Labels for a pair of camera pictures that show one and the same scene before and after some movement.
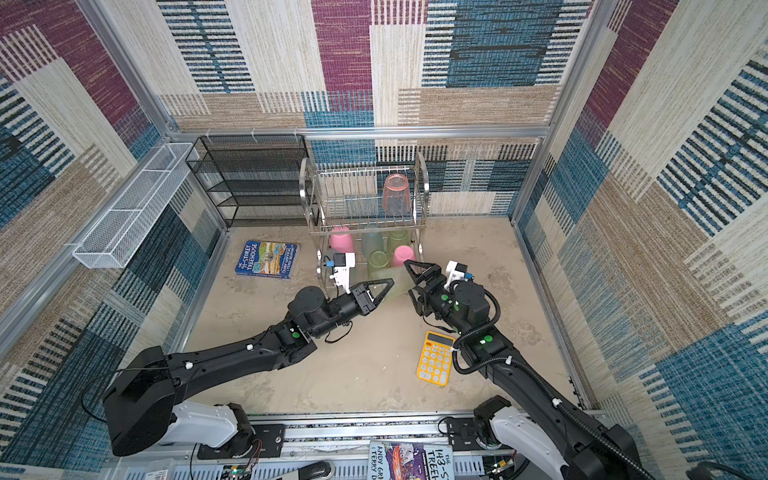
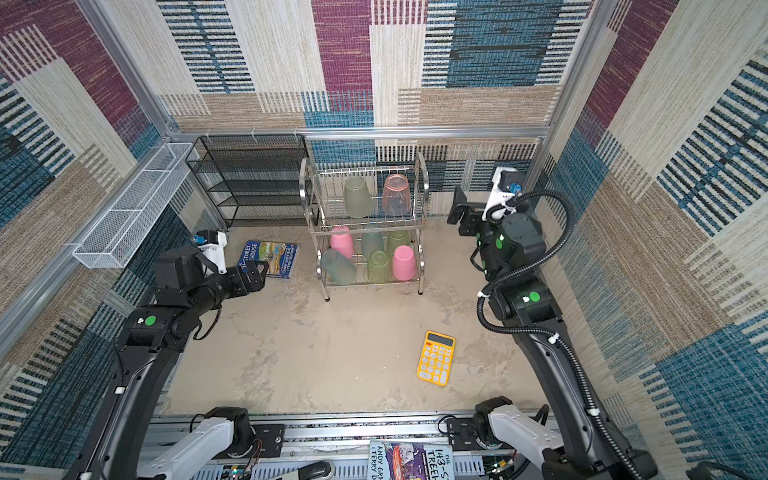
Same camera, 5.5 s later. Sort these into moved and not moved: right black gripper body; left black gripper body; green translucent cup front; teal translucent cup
Moved: right black gripper body; left black gripper body
Not moved: teal translucent cup; green translucent cup front
